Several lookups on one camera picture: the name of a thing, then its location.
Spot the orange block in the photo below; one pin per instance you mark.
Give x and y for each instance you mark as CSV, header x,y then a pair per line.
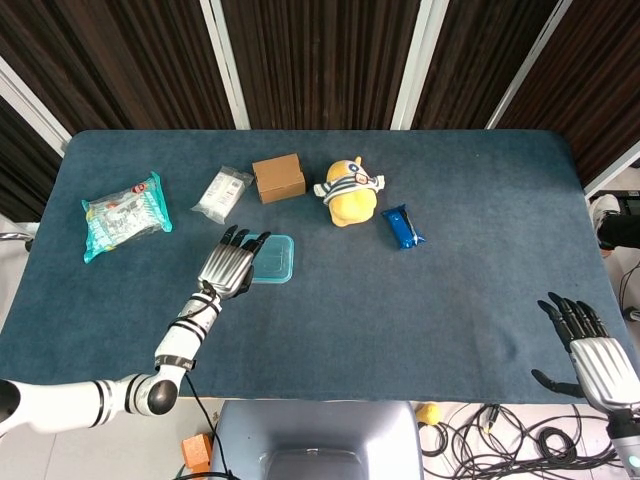
x,y
196,450

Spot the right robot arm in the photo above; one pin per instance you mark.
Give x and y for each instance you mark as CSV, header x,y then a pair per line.
x,y
627,440

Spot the brown cardboard box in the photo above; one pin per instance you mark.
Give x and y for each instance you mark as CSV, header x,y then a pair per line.
x,y
280,180

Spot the white item in clear bag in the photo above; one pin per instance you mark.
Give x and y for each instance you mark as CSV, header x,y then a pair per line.
x,y
220,195

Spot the blue table cloth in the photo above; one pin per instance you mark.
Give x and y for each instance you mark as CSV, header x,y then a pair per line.
x,y
400,310

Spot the yellow ball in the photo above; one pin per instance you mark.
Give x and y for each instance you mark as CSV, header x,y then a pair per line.
x,y
429,414

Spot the translucent blue plastic lid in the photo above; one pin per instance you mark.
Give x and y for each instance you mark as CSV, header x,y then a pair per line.
x,y
275,260

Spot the yellow plush toy striped shirt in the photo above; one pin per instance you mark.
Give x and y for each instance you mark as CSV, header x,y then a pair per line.
x,y
352,205

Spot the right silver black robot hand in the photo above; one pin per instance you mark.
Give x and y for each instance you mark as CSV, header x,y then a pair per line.
x,y
602,365

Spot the grey robot torso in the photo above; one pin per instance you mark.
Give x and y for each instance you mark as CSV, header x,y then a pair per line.
x,y
320,435

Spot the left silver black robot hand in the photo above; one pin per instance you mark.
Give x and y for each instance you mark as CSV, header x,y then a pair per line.
x,y
227,265

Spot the teal wet wipes pack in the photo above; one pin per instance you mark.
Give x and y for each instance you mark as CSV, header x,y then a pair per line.
x,y
125,217

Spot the brown partition panel white frame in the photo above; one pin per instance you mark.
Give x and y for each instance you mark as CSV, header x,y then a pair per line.
x,y
320,60
20,160
470,60
595,85
115,65

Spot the white shoe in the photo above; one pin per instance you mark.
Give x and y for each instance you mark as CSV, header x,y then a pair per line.
x,y
602,210

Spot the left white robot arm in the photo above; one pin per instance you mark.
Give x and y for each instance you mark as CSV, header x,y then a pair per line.
x,y
60,405

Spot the blue snack packet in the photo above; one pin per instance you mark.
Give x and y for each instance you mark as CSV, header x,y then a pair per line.
x,y
402,227

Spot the silver chair frame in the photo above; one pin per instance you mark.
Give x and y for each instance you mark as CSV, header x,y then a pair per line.
x,y
15,237

